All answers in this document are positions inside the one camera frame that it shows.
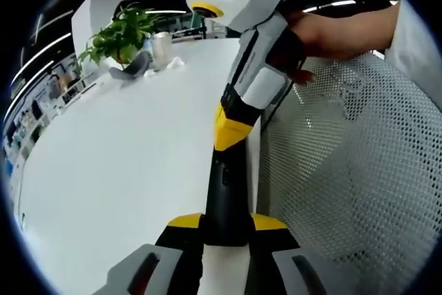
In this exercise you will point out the person's right hand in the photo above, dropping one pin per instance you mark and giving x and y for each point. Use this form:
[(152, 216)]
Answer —
[(328, 36)]

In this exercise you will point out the clear plastic container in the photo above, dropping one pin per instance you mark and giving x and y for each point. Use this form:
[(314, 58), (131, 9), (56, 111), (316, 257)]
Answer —
[(161, 49)]

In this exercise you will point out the white mesh office chair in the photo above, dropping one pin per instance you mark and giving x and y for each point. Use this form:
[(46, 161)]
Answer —
[(345, 170)]

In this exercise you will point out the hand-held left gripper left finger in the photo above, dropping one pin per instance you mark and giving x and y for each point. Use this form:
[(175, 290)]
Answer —
[(165, 267)]

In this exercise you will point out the crumpled white tissue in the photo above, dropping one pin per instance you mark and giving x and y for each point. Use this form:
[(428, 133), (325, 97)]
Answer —
[(175, 63)]

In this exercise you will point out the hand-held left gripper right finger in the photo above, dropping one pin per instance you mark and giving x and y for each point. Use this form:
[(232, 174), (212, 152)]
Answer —
[(276, 239)]

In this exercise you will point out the ceiling light strips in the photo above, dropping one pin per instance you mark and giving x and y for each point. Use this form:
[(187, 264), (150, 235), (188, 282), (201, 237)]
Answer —
[(60, 37)]

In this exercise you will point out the green potted plant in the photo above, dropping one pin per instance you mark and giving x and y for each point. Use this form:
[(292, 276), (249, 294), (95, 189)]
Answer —
[(121, 37)]

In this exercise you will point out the grey folded object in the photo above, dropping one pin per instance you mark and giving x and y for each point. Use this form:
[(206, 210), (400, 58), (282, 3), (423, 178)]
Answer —
[(133, 68)]

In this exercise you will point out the black remote control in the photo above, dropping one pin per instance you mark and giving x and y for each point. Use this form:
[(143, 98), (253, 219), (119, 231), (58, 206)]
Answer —
[(226, 205)]

